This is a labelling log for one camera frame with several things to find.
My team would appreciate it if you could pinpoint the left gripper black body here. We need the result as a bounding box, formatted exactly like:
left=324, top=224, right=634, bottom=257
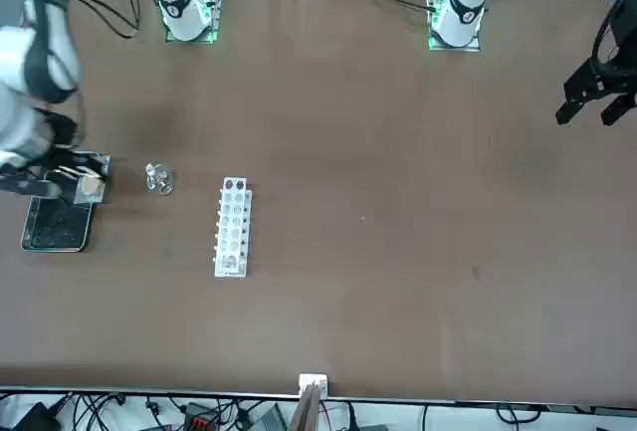
left=594, top=0, right=637, bottom=94

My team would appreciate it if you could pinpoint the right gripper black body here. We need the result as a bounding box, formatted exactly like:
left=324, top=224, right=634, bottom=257
left=0, top=170, right=65, bottom=199

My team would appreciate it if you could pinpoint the glass alcohol lamp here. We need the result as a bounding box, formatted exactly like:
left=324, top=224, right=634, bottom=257
left=144, top=161, right=174, bottom=197

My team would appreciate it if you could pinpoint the white test tube rack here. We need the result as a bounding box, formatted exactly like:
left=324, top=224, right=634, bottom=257
left=212, top=176, right=255, bottom=279

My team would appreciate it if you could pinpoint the black power adapter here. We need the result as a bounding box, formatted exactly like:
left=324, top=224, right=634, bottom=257
left=12, top=400, right=64, bottom=431

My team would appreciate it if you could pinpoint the orange black connector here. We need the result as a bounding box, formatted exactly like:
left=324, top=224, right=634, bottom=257
left=181, top=402, right=220, bottom=430

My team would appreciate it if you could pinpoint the grey power adapter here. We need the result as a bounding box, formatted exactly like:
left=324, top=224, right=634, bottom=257
left=251, top=402, right=289, bottom=431

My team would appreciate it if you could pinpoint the white post bracket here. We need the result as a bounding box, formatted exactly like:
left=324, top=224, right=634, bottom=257
left=297, top=372, right=330, bottom=397

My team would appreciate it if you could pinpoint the aluminium frame post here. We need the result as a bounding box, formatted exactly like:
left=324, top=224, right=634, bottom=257
left=290, top=381, right=323, bottom=431

